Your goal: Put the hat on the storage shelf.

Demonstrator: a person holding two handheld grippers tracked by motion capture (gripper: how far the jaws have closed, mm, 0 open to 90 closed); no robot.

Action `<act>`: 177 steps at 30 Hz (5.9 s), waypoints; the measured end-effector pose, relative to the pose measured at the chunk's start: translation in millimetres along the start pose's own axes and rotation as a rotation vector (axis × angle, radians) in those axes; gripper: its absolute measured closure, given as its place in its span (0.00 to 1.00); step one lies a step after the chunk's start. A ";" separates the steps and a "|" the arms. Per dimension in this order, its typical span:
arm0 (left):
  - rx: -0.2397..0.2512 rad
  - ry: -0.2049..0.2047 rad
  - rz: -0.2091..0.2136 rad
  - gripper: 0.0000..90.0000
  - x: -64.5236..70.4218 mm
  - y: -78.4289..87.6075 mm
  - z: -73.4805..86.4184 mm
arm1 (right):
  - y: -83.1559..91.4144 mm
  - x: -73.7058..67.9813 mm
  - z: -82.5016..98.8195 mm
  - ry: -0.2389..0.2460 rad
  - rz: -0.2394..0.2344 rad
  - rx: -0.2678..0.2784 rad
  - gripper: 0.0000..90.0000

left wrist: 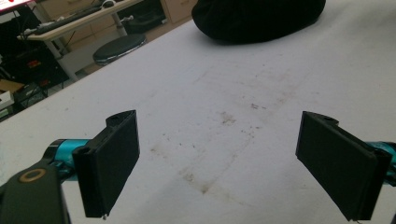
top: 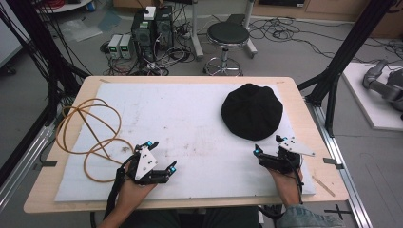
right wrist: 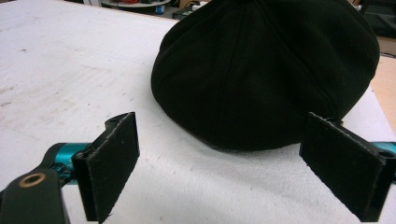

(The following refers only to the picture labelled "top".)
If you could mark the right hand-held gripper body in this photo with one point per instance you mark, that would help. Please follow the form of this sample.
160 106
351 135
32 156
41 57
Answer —
286 158

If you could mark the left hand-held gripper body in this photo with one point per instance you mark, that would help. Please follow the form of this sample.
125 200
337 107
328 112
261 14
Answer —
146 161

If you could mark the black beret hat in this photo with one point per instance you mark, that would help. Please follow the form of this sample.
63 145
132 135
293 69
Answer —
252 110

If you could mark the person's right hand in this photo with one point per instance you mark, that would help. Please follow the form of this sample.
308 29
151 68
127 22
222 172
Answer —
288 186

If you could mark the person's left hand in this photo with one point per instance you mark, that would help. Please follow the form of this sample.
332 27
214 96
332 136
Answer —
134 191

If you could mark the white foam mat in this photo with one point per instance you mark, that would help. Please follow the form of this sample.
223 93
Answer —
190 126

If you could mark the thin wooden stick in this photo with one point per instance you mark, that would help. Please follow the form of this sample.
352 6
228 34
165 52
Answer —
323 186

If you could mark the person's dark trousers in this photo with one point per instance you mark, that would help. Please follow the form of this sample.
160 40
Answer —
196 218

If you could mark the white board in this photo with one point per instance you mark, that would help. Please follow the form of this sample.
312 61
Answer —
364 101

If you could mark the grey power supply unit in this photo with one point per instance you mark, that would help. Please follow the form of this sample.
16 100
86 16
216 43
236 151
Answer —
114 46
126 46

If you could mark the black computer tower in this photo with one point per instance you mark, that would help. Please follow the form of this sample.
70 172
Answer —
164 27
142 34

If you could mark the black round stool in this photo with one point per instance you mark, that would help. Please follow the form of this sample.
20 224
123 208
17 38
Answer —
228 33

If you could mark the white box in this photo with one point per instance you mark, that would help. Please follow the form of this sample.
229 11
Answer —
149 12

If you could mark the blue tape roll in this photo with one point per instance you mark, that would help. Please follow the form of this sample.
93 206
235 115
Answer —
91 6

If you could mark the white round table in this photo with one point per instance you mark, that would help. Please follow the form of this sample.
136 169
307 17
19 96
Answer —
68 5

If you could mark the aluminium rail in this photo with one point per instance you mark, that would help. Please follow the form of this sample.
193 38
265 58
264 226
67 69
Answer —
22 164
342 171

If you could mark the black metal frame post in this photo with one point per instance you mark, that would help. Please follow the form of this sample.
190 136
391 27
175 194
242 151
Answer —
342 57
41 44

